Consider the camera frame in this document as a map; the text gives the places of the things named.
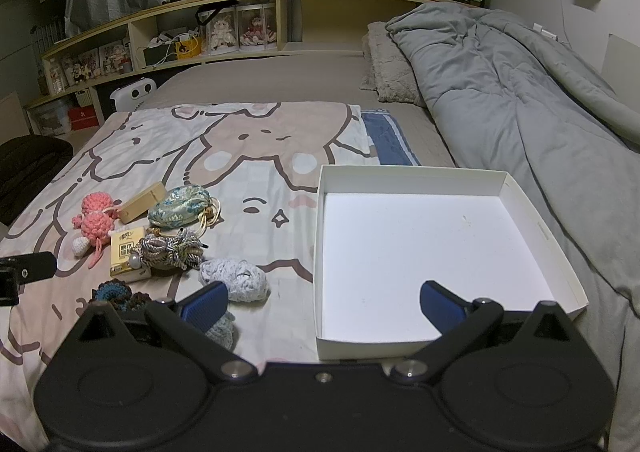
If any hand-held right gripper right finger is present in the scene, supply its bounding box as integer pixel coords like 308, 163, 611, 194
390, 280, 577, 383

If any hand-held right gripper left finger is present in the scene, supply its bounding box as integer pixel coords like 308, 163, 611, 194
75, 280, 258, 385

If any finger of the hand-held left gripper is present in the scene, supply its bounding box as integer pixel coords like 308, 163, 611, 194
0, 253, 57, 282
0, 273, 21, 308

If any white cardboard box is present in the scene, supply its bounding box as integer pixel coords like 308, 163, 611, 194
314, 164, 590, 362

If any pink crochet toy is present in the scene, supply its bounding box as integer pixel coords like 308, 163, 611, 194
71, 192, 124, 269

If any dark crochet flower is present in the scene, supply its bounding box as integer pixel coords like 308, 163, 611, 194
89, 278, 151, 314

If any yellow tissue pack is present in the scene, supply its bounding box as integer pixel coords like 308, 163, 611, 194
110, 228, 153, 282

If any light blue crochet piece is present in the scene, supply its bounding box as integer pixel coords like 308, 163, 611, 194
200, 311, 239, 350

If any grey white crochet piece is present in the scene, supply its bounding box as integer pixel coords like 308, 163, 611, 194
199, 257, 271, 304

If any dark brown cushion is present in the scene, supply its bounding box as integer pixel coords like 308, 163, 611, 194
0, 136, 75, 226

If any blue floral brocade pouch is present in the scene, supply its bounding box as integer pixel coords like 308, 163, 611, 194
147, 184, 223, 236

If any oval wooden box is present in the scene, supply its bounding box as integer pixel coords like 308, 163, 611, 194
118, 181, 167, 224

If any clear plastic storage bin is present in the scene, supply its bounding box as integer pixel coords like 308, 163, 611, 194
27, 99, 71, 136

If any red box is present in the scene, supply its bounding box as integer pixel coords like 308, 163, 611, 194
68, 106, 96, 134

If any cartoon printed blanket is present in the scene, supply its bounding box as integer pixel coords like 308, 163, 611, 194
0, 102, 375, 433

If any blue towel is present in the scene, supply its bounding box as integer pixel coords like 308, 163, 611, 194
361, 110, 422, 167

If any clear plastic bottle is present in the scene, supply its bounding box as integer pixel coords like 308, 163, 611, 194
45, 59, 66, 93

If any white device with dark eyes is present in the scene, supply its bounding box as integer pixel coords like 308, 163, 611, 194
110, 78, 157, 112

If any framed figure picture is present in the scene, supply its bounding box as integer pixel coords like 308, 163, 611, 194
99, 40, 132, 74
62, 51, 101, 84

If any grey duvet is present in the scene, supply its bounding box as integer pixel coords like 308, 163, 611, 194
385, 2, 640, 452

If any beige fluffy pillow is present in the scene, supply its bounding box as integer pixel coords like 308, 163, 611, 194
367, 22, 428, 107
360, 63, 382, 93

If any taupe bed sheet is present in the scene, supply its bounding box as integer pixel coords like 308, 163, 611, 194
134, 52, 457, 169

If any dark green box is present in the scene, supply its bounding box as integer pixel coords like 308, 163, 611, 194
142, 44, 177, 68

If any yellow mug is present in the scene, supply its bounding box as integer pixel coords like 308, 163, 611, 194
175, 36, 202, 59

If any doll in clear box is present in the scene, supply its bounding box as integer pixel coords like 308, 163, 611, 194
199, 7, 238, 56
236, 3, 277, 51

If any wooden headboard shelf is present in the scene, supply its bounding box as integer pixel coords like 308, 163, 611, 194
25, 0, 482, 134

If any braided cord bundle with pearl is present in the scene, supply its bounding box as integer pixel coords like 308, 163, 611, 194
134, 227, 208, 274

